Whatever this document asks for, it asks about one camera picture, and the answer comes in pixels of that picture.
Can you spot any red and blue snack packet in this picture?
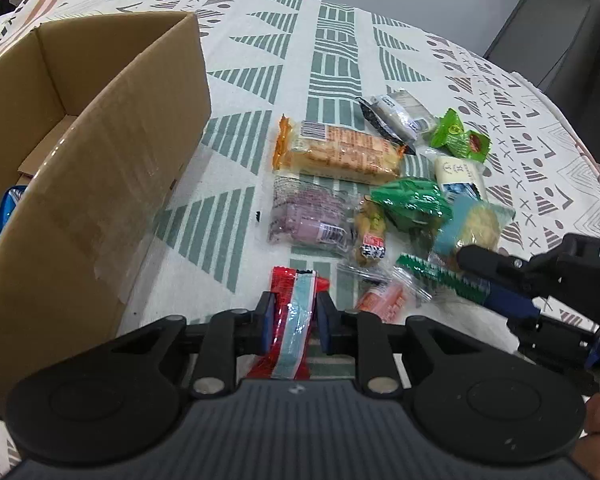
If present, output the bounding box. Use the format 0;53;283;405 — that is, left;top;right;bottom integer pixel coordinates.
247;266;330;380

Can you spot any dark green plum snack packet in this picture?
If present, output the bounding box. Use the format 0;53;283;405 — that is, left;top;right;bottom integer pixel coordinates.
370;178;453;232

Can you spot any light green red-dot snack packet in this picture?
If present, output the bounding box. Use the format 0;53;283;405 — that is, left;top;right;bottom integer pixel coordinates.
429;108;491;162

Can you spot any orange bread snack packet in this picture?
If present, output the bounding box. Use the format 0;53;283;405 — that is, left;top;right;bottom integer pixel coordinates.
272;115;405;185

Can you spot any black and white snack packet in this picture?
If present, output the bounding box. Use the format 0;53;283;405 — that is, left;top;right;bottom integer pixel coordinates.
358;89;439;151

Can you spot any orange sausage snack packet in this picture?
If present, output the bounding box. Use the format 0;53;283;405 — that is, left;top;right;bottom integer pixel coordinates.
355;280;416;324

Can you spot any green striped snack packet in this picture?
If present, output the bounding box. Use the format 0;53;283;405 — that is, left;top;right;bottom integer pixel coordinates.
394;254;490;304

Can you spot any blue cookie snack packet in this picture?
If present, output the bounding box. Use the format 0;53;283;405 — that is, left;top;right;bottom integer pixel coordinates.
432;195;515;260

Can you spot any white cream snack packet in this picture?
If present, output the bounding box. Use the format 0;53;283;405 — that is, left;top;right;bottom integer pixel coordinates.
434;156;486;202

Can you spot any purple snack packet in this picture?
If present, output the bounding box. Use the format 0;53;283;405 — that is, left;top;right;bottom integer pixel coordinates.
266;177;354;256

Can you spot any brown cardboard box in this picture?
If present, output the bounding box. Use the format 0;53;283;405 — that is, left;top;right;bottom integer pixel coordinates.
0;12;211;416

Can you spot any blue packet inside box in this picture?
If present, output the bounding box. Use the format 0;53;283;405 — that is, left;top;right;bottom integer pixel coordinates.
0;184;28;236

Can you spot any patterned bed cover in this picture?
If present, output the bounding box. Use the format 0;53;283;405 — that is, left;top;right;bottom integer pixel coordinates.
0;0;600;479

